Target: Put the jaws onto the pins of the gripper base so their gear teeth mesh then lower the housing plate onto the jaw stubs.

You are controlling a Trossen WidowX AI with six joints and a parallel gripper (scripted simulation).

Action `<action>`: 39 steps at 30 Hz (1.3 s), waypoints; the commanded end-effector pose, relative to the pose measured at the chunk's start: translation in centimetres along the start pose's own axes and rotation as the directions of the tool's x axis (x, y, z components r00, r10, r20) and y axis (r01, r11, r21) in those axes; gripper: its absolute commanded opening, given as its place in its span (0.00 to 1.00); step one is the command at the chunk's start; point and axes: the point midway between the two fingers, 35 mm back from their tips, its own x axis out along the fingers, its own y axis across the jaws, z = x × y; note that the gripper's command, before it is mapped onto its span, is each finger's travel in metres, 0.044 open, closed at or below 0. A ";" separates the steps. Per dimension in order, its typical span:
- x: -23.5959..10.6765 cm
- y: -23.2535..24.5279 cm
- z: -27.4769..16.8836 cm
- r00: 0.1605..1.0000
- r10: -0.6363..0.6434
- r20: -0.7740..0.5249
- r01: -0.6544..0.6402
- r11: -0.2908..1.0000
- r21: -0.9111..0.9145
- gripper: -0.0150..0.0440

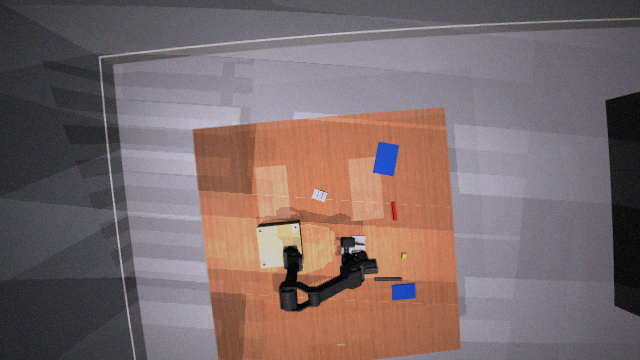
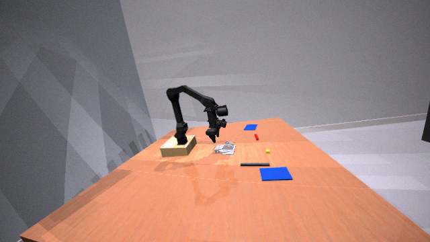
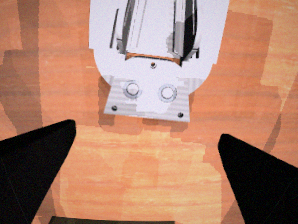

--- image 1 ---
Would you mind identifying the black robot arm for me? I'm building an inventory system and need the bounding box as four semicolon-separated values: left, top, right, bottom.
279;245;379;311

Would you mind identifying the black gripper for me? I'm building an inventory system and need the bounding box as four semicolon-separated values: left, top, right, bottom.
341;237;357;266

